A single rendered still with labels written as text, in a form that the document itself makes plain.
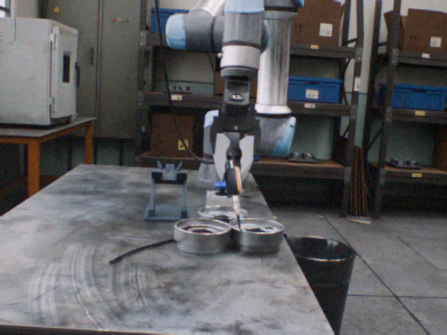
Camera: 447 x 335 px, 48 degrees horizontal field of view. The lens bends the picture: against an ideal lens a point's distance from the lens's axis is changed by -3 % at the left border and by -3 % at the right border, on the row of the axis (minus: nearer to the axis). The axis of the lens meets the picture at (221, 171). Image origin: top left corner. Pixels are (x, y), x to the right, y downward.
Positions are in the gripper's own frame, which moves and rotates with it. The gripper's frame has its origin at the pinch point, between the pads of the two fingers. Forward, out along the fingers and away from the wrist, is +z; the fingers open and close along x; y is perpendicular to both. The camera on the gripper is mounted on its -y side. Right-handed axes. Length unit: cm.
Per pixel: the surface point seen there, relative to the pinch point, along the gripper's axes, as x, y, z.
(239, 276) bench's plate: -1.6, -15.9, 15.4
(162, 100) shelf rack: 48, 338, -47
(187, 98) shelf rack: 27, 337, -50
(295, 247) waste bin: -38, 136, 36
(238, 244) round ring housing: -2.0, -2.7, 12.5
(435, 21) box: -184, 338, -135
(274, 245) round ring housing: -8.7, -3.2, 12.1
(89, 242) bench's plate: 25.5, -2.9, 14.1
